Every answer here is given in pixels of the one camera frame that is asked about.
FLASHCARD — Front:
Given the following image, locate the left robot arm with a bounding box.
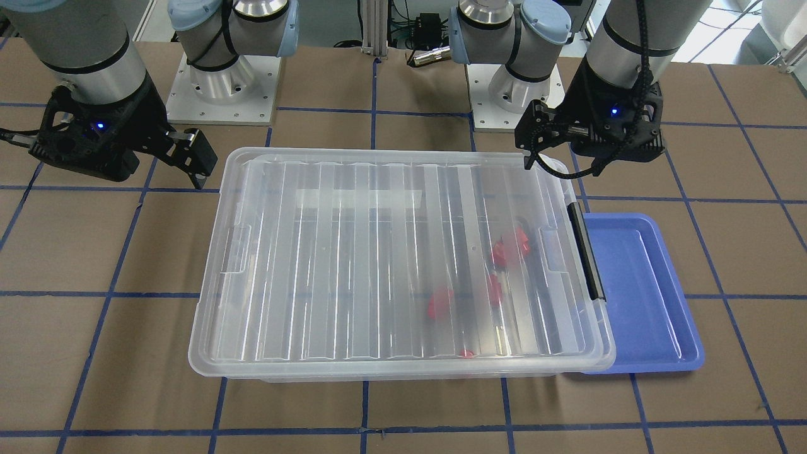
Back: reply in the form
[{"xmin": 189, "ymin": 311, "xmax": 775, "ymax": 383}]
[{"xmin": 448, "ymin": 1, "xmax": 710, "ymax": 179}]

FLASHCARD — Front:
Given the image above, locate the black box latch handle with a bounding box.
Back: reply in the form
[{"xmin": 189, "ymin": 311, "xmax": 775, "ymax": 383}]
[{"xmin": 567, "ymin": 202, "xmax": 607, "ymax": 301}]

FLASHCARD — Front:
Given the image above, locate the clear plastic storage box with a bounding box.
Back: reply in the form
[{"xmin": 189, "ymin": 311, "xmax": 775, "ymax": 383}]
[{"xmin": 188, "ymin": 350, "xmax": 617, "ymax": 383}]

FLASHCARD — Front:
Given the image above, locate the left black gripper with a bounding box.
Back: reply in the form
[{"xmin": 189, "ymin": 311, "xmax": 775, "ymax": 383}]
[{"xmin": 514, "ymin": 59, "xmax": 666, "ymax": 172}]

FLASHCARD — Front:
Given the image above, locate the clear plastic box lid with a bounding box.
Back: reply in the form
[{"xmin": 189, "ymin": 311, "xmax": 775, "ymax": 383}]
[{"xmin": 188, "ymin": 148, "xmax": 616, "ymax": 362}]

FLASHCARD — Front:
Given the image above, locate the blue plastic tray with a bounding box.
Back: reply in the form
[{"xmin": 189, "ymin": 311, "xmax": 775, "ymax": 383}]
[{"xmin": 584, "ymin": 213, "xmax": 704, "ymax": 375}]

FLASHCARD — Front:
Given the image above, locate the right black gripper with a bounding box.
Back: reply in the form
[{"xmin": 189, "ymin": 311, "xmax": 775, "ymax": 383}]
[{"xmin": 29, "ymin": 74, "xmax": 218, "ymax": 190}]

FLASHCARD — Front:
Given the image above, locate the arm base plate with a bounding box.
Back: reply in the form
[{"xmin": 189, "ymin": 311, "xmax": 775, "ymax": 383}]
[
  {"xmin": 165, "ymin": 55, "xmax": 283, "ymax": 126},
  {"xmin": 466, "ymin": 64, "xmax": 565, "ymax": 132}
]

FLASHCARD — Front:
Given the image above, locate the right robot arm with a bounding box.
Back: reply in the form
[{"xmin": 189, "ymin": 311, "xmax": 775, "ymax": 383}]
[{"xmin": 2, "ymin": 1, "xmax": 299, "ymax": 189}]

